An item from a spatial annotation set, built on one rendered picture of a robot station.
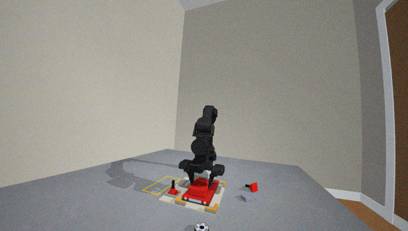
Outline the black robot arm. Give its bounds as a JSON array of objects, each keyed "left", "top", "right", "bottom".
[{"left": 190, "top": 105, "right": 217, "bottom": 173}]

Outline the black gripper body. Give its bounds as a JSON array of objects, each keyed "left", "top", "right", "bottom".
[{"left": 179, "top": 151, "right": 225, "bottom": 176}]

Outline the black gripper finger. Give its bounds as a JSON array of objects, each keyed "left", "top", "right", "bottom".
[
  {"left": 208, "top": 173, "right": 218, "bottom": 189},
  {"left": 184, "top": 170, "right": 194, "bottom": 184}
]

